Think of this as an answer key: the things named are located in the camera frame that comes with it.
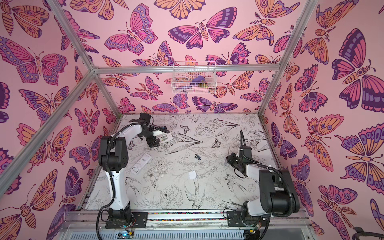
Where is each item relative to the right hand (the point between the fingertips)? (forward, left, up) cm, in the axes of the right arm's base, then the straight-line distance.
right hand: (228, 156), depth 94 cm
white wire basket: (+41, +22, +31) cm, 56 cm away
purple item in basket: (+37, +19, +32) cm, 52 cm away
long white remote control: (-6, +55, 0) cm, 56 cm away
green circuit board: (-41, +55, -5) cm, 69 cm away
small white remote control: (+15, +43, -1) cm, 46 cm away
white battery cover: (-11, +23, -3) cm, 25 cm away
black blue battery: (+2, +20, -2) cm, 20 cm away
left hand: (+15, +48, +2) cm, 50 cm away
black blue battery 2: (-1, +18, -1) cm, 18 cm away
